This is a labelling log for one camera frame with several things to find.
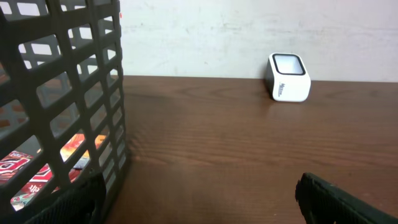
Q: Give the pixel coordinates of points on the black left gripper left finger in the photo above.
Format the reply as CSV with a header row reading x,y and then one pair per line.
x,y
81,203

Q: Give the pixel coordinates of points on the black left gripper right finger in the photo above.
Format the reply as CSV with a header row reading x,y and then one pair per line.
x,y
322,202

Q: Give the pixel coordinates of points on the red chocolate bar wrapper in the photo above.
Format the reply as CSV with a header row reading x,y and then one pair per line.
x,y
15,193

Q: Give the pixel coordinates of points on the orange tissue pack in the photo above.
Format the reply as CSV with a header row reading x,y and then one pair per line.
x,y
74,143

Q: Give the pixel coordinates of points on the white barcode scanner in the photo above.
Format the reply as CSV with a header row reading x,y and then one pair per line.
x,y
286,78

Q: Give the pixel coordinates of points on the grey plastic lattice basket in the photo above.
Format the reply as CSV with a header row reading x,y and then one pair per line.
x,y
61,75

